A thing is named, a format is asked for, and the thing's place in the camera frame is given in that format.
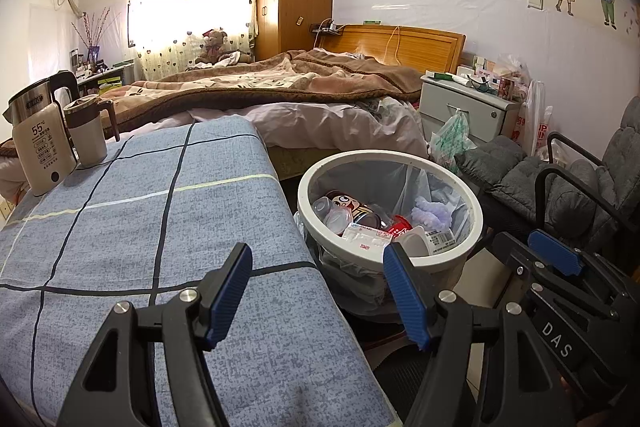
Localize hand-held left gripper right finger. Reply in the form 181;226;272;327
382;241;583;427

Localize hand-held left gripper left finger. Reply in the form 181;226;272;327
55;242;253;427

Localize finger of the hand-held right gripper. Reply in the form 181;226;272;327
492;232;616;318
527;229;628;293

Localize clear cup with red lid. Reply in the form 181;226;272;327
400;229;431;258

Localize red and white drink carton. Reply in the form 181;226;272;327
342;223;396;253

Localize clear bottle with red cap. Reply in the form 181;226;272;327
312;196;353;235

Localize grey padded chair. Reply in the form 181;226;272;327
455;94;640;253

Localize blue checked tablecloth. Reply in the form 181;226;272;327
0;114;401;427

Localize green patterned plastic bag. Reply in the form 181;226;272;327
430;107;476;175

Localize red and white plastic bag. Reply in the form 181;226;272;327
520;80;553;158

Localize white nightstand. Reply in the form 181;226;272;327
419;74;522;143

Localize pile of small boxes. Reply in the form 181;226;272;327
425;54;531;100

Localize pink bed sheet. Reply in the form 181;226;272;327
187;100;431;158

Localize beige mug with brown lid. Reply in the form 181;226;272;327
62;94;121;168

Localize wooden headboard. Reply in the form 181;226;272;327
320;24;467;75

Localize brown blanket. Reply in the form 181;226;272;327
100;48;426;128

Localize beige electric kettle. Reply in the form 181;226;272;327
2;70;81;197

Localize heart patterned curtain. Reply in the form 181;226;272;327
127;0;260;80

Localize brown teddy bear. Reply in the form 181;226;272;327
194;28;251;65

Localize cluttered desk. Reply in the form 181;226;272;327
75;57;136;95

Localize vase with purple branches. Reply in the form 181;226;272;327
70;7;112;68

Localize white charging cable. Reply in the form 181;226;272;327
385;26;401;63

